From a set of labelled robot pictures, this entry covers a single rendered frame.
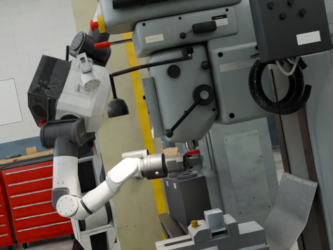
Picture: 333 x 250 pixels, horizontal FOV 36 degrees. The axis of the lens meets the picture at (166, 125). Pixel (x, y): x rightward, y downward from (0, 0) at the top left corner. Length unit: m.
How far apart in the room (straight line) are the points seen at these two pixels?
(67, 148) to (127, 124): 1.61
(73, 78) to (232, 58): 0.69
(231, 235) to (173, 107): 0.45
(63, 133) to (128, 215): 1.72
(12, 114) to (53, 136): 8.97
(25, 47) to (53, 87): 8.91
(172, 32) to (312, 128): 0.56
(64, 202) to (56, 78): 0.51
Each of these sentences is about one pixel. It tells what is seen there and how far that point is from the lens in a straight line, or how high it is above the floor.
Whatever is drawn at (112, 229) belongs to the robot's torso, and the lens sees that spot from 2.43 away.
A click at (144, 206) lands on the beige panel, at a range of 3.58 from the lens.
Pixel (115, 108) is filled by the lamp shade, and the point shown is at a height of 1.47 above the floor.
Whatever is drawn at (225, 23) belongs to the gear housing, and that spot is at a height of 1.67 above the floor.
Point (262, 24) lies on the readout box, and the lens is 1.52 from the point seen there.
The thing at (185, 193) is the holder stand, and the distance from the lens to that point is 2.13.
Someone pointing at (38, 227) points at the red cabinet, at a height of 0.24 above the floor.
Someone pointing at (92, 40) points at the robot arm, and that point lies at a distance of 2.20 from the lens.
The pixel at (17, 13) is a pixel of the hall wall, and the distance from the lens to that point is 11.08.
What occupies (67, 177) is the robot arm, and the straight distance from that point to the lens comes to 1.91.
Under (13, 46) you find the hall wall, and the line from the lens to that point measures 10.99.
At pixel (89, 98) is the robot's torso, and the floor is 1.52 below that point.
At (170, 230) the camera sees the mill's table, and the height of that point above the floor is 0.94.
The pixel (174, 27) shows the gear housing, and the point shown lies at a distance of 1.71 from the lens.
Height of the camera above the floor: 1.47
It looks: 3 degrees down
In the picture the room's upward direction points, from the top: 11 degrees counter-clockwise
